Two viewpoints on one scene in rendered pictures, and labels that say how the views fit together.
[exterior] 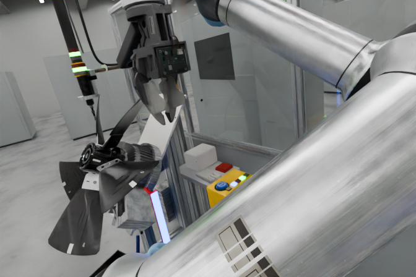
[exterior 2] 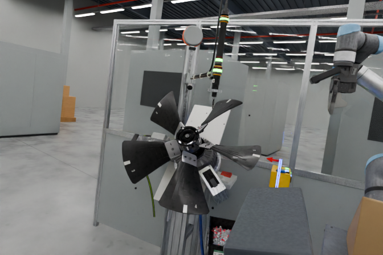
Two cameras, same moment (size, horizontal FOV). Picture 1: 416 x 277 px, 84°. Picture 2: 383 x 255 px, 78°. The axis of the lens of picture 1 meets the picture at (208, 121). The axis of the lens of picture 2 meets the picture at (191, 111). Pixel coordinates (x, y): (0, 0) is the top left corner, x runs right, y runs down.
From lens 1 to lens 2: 1.08 m
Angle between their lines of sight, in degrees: 30
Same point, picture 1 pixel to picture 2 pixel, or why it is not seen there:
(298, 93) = (299, 125)
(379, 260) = not seen: hidden behind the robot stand
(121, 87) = (11, 90)
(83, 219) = (189, 186)
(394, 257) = not seen: hidden behind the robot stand
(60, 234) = (173, 197)
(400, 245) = (346, 222)
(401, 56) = not seen: outside the picture
